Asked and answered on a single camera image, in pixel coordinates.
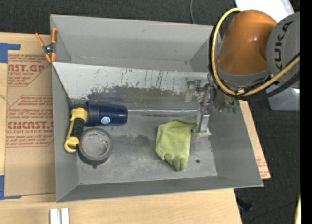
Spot brown cardboard board red print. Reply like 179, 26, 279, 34
0, 31, 272, 197

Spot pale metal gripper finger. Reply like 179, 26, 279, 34
184, 79, 202, 103
194, 108, 212, 136

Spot dark blue cylinder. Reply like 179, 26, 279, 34
84, 100, 129, 127

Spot yellow and black hand tool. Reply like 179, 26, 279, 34
63, 107, 89, 153

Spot grey tape roll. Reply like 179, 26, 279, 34
77, 127, 113, 167

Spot yellow-green cloth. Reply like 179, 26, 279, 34
155, 119, 197, 172

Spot grey metal bin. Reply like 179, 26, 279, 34
50, 14, 265, 203

